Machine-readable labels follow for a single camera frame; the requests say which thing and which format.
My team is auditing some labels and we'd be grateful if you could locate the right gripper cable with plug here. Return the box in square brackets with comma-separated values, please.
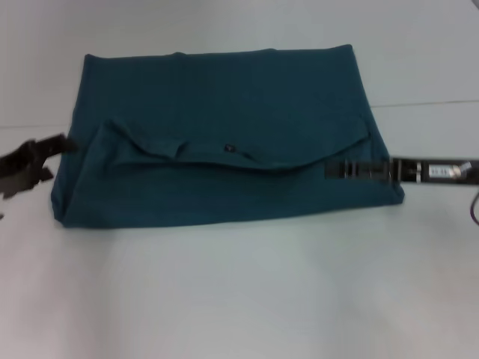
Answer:
[469, 190, 479, 227]

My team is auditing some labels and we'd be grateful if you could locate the teal blue FREE! t-shirt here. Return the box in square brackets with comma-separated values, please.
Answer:
[50, 43, 407, 231]

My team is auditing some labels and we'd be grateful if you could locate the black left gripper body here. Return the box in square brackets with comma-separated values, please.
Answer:
[0, 140, 55, 203]

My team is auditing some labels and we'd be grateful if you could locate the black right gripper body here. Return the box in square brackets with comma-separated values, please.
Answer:
[388, 159, 479, 186]

